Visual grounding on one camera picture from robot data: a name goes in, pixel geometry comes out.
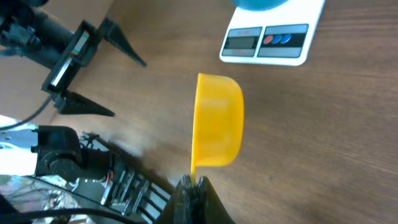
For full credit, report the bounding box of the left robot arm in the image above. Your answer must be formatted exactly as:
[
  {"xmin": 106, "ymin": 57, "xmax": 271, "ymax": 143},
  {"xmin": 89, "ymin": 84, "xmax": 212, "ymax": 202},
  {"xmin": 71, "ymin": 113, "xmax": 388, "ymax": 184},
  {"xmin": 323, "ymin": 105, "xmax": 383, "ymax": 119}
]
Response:
[{"xmin": 1, "ymin": 0, "xmax": 146, "ymax": 116}]

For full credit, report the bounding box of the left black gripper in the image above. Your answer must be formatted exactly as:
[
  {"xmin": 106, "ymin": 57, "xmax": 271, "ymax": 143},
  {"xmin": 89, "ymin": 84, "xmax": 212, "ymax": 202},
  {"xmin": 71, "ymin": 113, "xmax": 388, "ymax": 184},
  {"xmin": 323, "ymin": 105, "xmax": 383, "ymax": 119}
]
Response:
[{"xmin": 41, "ymin": 17, "xmax": 147, "ymax": 117}]

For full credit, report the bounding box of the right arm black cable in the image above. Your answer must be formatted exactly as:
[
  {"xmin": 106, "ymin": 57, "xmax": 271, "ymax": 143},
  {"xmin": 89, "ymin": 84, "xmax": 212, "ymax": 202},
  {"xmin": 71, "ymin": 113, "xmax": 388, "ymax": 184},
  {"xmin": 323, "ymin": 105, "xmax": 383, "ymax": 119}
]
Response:
[{"xmin": 0, "ymin": 207, "xmax": 137, "ymax": 224}]

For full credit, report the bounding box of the yellow measuring scoop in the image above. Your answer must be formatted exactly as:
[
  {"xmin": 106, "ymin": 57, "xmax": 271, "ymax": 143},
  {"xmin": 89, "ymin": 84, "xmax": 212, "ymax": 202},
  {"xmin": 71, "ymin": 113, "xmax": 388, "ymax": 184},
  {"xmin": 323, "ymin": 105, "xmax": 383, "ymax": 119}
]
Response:
[{"xmin": 190, "ymin": 73, "xmax": 244, "ymax": 184}]

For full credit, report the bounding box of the white digital kitchen scale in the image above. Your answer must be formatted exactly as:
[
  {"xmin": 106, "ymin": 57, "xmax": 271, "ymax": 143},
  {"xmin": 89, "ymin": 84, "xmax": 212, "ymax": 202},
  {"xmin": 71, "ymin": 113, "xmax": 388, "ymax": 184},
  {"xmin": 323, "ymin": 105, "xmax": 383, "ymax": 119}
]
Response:
[{"xmin": 219, "ymin": 0, "xmax": 325, "ymax": 66}]

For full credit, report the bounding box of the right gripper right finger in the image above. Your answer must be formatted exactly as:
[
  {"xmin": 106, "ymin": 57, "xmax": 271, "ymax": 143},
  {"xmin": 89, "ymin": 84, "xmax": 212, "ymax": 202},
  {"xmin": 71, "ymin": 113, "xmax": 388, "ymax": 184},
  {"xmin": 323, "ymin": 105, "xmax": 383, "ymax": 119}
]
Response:
[{"xmin": 194, "ymin": 176, "xmax": 236, "ymax": 224}]

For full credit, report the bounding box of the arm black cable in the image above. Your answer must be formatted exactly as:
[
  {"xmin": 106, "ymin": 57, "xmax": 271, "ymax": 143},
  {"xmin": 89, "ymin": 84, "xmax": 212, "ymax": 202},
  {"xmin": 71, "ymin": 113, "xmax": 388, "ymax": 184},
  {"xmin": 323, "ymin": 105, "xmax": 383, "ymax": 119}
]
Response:
[
  {"xmin": 0, "ymin": 93, "xmax": 55, "ymax": 131},
  {"xmin": 0, "ymin": 207, "xmax": 137, "ymax": 224}
]

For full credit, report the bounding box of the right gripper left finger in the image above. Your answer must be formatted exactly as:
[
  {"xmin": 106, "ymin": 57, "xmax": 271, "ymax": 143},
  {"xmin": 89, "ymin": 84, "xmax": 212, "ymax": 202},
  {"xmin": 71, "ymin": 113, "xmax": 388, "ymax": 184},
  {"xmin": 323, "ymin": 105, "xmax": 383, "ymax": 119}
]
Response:
[{"xmin": 154, "ymin": 175, "xmax": 194, "ymax": 224}]

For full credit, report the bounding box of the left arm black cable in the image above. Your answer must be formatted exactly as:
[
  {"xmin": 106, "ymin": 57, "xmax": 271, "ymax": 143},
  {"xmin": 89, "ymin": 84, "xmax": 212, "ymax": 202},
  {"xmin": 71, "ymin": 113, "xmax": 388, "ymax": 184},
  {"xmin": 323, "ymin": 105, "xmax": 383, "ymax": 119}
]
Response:
[{"xmin": 0, "ymin": 93, "xmax": 55, "ymax": 131}]

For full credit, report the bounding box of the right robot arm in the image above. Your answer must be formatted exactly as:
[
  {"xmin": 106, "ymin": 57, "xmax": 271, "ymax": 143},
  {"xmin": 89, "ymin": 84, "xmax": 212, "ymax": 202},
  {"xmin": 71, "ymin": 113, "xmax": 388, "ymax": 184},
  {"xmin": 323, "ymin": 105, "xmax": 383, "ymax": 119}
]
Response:
[{"xmin": 31, "ymin": 126, "xmax": 234, "ymax": 224}]

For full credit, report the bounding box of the teal blue bowl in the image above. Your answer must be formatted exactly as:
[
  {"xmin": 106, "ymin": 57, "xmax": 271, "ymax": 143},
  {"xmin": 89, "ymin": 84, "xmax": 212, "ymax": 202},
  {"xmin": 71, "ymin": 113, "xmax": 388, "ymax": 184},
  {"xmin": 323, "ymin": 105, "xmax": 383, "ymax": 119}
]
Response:
[{"xmin": 230, "ymin": 0, "xmax": 288, "ymax": 11}]

